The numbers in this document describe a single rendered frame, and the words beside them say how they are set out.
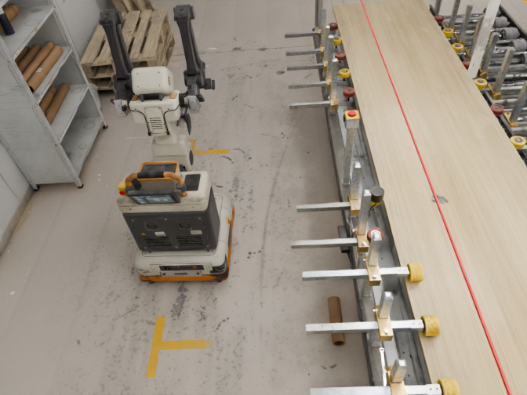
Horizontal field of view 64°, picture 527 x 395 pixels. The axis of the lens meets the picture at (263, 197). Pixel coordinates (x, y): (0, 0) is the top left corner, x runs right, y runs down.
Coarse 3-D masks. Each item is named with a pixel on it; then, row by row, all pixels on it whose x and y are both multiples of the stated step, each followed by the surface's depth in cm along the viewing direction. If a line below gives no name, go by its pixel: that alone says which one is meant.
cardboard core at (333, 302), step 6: (330, 300) 276; (336, 300) 275; (330, 306) 273; (336, 306) 272; (330, 312) 271; (336, 312) 269; (330, 318) 269; (336, 318) 266; (336, 336) 258; (342, 336) 258; (336, 342) 262; (342, 342) 261
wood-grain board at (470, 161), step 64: (448, 64) 305; (384, 128) 262; (448, 128) 257; (384, 192) 225; (448, 192) 222; (512, 192) 218; (448, 256) 195; (512, 256) 192; (448, 320) 174; (512, 320) 172; (512, 384) 156
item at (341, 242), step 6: (306, 240) 213; (312, 240) 212; (318, 240) 212; (324, 240) 212; (330, 240) 211; (336, 240) 211; (342, 240) 211; (348, 240) 211; (354, 240) 210; (294, 246) 212; (300, 246) 212; (306, 246) 212; (312, 246) 212; (318, 246) 212; (324, 246) 212; (330, 246) 212; (336, 246) 212; (342, 246) 212
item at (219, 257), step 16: (224, 208) 310; (224, 224) 301; (224, 240) 293; (144, 256) 286; (160, 256) 285; (176, 256) 284; (192, 256) 283; (208, 256) 282; (224, 256) 285; (144, 272) 289; (160, 272) 289; (176, 272) 289; (192, 272) 288; (208, 272) 287; (224, 272) 291
